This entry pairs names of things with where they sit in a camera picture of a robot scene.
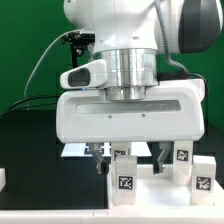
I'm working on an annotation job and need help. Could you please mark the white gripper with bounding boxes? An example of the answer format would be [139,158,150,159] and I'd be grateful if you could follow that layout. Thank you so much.
[56,79,205,175]

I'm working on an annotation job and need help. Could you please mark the white square table top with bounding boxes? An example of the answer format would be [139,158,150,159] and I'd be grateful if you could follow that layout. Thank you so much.
[107,165,224,211]

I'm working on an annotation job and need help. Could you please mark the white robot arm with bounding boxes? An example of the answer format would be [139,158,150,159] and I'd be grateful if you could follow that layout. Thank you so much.
[56,0,223,174]

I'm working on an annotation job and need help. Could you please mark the paper sheet with markers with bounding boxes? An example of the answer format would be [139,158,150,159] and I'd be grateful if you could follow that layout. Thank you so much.
[61,142,151,157]

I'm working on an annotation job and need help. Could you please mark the white obstacle left bar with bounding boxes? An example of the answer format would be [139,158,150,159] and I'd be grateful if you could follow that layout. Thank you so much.
[0,168,6,192]

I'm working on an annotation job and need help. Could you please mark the white obstacle bar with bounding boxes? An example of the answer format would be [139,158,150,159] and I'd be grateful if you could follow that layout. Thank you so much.
[0,211,224,224]
[0,168,6,192]

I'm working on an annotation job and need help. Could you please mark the white obstacle front bar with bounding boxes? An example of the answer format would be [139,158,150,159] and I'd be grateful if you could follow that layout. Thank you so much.
[0,211,224,224]

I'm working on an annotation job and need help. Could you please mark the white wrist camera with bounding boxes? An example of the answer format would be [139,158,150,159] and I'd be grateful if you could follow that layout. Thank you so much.
[60,59,108,89]

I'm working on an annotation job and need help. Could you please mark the black cables on table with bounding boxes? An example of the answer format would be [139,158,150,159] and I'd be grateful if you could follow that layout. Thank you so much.
[0,94,61,118]

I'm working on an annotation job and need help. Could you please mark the black camera stand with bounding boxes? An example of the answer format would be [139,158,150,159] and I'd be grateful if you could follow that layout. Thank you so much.
[61,29,95,68]

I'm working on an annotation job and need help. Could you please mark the grey cable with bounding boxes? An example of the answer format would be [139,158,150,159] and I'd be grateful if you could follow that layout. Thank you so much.
[23,29,79,101]

